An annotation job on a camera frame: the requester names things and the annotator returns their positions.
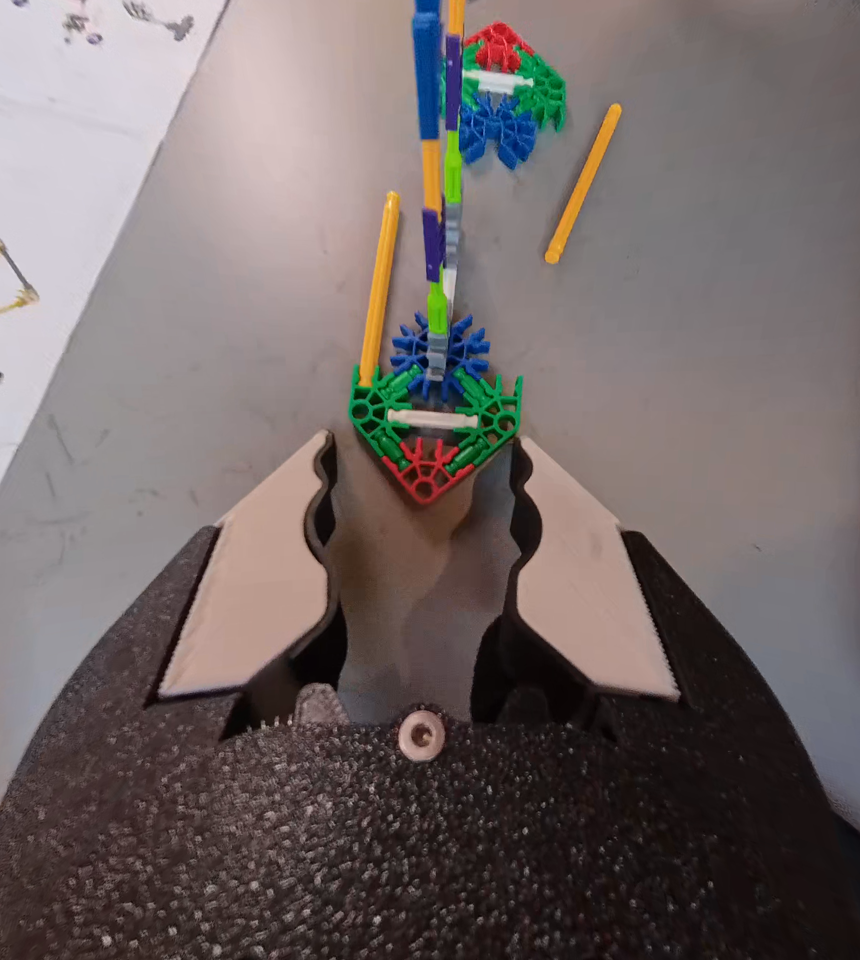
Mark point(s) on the white instruction sheet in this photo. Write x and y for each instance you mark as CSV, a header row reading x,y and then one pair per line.
x,y
62,150

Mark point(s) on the red corner connector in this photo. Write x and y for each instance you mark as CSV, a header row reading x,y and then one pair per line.
x,y
490,52

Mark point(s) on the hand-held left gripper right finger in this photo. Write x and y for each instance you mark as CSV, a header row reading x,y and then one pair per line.
x,y
587,592

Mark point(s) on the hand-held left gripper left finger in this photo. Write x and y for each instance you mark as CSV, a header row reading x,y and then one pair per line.
x,y
257,592

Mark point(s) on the short white rod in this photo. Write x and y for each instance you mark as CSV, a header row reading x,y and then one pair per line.
x,y
501,82

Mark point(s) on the long yellow rod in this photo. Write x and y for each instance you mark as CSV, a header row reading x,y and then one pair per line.
x,y
583,184

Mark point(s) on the blue snowflake connector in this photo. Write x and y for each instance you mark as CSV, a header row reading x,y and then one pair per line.
x,y
508,131

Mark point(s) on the green fan-shaped connector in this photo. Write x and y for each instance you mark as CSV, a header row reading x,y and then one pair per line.
x,y
546,94

